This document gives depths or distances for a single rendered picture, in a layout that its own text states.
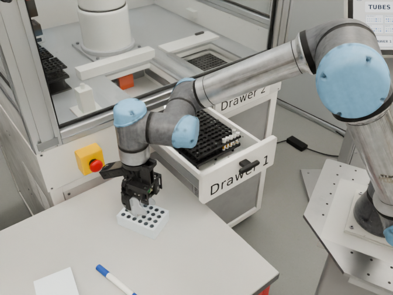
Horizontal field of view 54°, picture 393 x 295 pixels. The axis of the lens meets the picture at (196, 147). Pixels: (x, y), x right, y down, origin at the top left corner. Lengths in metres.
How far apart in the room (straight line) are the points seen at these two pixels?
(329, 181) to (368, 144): 0.53
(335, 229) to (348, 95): 0.56
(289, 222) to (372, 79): 1.58
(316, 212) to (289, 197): 1.13
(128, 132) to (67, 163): 0.38
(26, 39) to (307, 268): 1.60
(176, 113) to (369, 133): 0.40
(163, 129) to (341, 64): 0.39
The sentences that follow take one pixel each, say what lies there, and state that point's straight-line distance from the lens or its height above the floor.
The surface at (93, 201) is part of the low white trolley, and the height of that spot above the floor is 0.76.
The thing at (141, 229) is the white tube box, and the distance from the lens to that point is 1.11.
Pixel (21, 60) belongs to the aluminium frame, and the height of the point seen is 1.22.
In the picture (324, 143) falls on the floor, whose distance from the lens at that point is 2.81.
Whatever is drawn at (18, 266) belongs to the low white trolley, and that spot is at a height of 0.76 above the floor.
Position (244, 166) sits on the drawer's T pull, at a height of 0.91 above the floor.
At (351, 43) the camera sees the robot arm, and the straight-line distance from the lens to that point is 0.73.
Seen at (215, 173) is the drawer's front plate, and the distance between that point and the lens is 1.06.
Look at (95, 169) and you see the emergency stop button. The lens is 1.17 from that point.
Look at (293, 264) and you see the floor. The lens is 2.04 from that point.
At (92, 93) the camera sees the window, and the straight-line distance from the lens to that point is 1.16.
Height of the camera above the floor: 1.62
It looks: 38 degrees down
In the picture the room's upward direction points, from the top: straight up
